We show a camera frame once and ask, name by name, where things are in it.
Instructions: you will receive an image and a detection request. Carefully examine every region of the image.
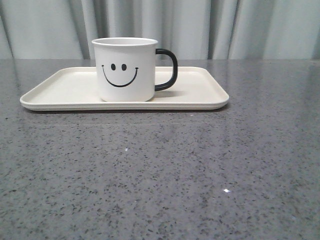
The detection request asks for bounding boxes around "white smiley mug black handle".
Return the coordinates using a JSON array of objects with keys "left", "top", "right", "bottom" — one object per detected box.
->
[{"left": 92, "top": 37, "right": 178, "bottom": 102}]

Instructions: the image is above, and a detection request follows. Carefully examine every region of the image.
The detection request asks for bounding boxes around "cream rectangular plastic tray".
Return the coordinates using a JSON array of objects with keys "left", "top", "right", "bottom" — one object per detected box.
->
[{"left": 20, "top": 66, "right": 229, "bottom": 112}]

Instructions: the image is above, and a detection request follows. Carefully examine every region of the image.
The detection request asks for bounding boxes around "pale grey-green curtain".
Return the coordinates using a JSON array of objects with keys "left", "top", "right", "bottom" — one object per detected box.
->
[{"left": 0, "top": 0, "right": 320, "bottom": 60}]

